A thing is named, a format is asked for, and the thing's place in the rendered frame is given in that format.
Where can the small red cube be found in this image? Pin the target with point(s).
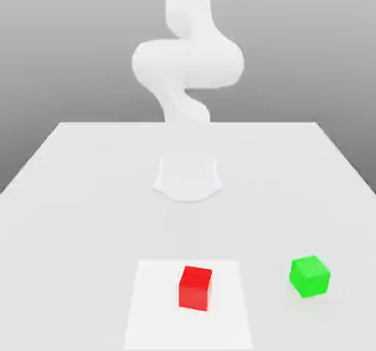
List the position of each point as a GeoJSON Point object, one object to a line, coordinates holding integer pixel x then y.
{"type": "Point", "coordinates": [194, 289]}

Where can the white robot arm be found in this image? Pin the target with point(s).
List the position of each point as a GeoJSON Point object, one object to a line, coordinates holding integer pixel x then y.
{"type": "Point", "coordinates": [188, 63]}

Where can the small green cube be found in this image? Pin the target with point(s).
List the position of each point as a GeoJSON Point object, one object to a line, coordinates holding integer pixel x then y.
{"type": "Point", "coordinates": [310, 277]}

